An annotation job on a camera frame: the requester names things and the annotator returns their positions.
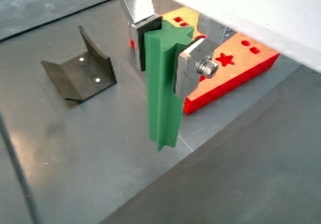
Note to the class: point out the green star-shaped peg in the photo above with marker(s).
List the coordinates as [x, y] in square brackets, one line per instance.
[163, 44]

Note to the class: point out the red shape-sorting board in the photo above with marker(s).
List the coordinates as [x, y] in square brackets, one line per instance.
[242, 59]

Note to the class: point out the black curved bracket stand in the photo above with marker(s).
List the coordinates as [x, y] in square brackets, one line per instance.
[85, 75]

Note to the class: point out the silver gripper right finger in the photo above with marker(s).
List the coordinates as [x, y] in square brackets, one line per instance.
[194, 61]

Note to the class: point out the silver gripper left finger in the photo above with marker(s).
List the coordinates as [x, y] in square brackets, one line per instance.
[143, 20]

